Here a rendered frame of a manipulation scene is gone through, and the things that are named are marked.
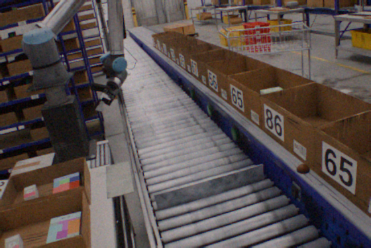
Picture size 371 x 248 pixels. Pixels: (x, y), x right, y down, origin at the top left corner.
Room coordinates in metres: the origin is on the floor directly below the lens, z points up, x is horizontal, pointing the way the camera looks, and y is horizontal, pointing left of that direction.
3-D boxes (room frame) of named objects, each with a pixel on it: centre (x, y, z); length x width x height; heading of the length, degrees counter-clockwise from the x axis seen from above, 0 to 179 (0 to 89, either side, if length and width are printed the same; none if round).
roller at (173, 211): (1.05, -0.07, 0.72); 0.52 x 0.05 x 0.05; 101
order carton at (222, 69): (1.89, -0.37, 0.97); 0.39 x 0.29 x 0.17; 11
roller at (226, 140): (1.49, 0.02, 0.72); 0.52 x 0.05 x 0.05; 101
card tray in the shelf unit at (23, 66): (2.72, 1.19, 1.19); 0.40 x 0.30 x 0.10; 101
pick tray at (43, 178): (1.22, 0.67, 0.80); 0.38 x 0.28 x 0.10; 102
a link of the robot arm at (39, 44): (1.65, 0.67, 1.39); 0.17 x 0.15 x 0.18; 30
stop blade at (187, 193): (1.08, -0.06, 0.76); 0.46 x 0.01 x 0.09; 101
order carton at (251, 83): (1.50, -0.44, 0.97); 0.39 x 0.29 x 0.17; 11
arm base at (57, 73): (1.65, 0.67, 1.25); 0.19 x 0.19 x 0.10
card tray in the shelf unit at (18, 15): (2.71, 1.19, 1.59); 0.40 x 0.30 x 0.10; 101
